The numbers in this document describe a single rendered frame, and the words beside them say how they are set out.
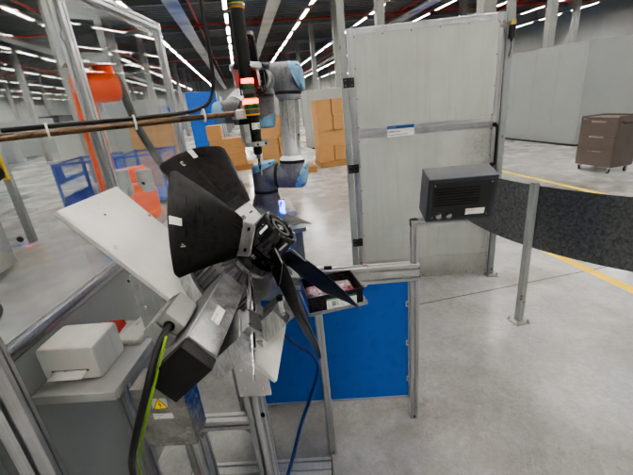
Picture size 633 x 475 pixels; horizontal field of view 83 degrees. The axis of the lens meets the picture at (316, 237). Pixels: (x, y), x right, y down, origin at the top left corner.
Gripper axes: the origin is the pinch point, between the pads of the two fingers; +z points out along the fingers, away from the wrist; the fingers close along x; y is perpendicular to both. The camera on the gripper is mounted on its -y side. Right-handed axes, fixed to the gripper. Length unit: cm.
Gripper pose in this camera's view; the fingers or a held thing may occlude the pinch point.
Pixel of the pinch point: (242, 64)
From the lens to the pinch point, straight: 104.4
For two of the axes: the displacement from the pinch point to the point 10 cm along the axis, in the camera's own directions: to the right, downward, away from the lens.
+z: -0.1, 3.5, -9.3
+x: -10.0, 0.8, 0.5
